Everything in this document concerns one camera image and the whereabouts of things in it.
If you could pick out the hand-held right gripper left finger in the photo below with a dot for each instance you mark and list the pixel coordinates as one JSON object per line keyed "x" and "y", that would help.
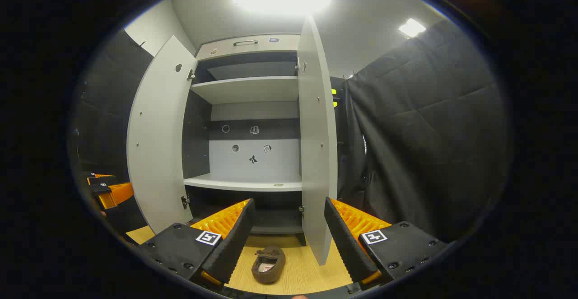
{"x": 235, "y": 240}

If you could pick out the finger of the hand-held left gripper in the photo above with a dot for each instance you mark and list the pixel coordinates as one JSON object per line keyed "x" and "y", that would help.
{"x": 101, "y": 179}
{"x": 117, "y": 194}

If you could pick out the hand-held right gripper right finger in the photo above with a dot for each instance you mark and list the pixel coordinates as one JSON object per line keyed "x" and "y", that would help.
{"x": 345, "y": 240}

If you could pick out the brown fuzzy shoe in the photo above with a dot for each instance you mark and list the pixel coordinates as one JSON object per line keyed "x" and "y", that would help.
{"x": 271, "y": 272}

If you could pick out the grey shoe cabinet door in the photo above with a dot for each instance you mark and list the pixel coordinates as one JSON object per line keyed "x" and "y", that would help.
{"x": 316, "y": 154}
{"x": 158, "y": 145}

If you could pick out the grey shoe cabinet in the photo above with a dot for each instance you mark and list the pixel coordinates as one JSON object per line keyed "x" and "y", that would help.
{"x": 271, "y": 163}

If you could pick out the grey cabinet shelf board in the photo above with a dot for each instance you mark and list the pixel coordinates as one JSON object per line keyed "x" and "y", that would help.
{"x": 244, "y": 184}
{"x": 248, "y": 89}

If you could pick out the grey cabinet drawer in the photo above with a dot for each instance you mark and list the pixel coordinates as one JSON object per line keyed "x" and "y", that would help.
{"x": 226, "y": 51}

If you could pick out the black backdrop cloth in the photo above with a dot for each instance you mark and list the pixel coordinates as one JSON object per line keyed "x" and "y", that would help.
{"x": 429, "y": 132}

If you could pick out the small ceiling light panel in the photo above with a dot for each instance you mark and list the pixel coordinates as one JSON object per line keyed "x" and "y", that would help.
{"x": 412, "y": 28}

